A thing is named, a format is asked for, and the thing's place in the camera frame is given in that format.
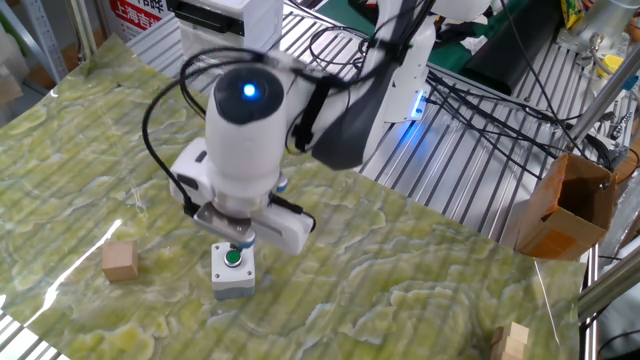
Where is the red and white printed carton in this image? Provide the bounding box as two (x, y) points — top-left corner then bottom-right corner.
(107, 0), (174, 44)

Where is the green cutting mat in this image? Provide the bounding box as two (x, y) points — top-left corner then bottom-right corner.
(315, 0), (501, 76)

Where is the grey perforated rack post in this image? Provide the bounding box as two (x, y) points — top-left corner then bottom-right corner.
(19, 0), (69, 84)

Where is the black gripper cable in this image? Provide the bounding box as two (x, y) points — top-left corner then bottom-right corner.
(269, 192), (317, 234)

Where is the yellow clamp tool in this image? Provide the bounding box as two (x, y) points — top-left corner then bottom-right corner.
(597, 53), (626, 76)

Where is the wooden cube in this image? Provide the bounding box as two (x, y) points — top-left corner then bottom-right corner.
(101, 240), (140, 284)

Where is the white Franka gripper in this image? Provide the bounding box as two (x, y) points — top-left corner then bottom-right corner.
(168, 137), (315, 256)

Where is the yellow snack bag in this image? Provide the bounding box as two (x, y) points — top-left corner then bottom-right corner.
(559, 0), (587, 30)

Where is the black fabric roll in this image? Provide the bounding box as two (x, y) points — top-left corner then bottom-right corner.
(459, 0), (564, 96)

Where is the light wooden block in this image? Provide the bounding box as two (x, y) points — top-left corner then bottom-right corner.
(508, 321), (531, 346)
(490, 327), (527, 360)

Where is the white box with green button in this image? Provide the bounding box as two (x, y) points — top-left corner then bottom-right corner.
(209, 241), (257, 301)

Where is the thin metal post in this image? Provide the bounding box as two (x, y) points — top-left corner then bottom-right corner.
(64, 0), (99, 64)

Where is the white control box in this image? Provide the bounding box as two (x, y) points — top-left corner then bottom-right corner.
(167, 0), (285, 71)

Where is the black cable bundle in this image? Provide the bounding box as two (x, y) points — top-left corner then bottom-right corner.
(427, 64), (619, 181)

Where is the black camera cable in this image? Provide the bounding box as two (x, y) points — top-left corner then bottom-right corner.
(140, 47), (269, 219)

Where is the brown cardboard box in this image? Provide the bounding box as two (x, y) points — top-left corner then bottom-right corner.
(514, 152), (619, 262)

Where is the silver metal pole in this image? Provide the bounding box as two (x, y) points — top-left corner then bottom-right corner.
(567, 54), (640, 146)
(577, 254), (640, 321)

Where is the green marble pattern mat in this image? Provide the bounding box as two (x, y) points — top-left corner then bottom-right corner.
(0, 33), (589, 360)

